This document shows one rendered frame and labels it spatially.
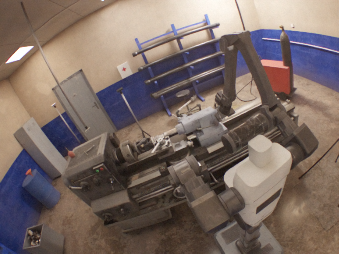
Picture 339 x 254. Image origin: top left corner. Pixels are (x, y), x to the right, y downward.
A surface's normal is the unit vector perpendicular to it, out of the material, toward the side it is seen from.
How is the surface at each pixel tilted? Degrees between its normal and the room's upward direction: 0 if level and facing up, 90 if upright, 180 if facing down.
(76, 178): 90
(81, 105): 90
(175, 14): 90
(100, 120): 90
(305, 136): 30
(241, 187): 63
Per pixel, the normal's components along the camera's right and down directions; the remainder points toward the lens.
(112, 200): -0.19, -0.41
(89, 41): 0.21, 0.47
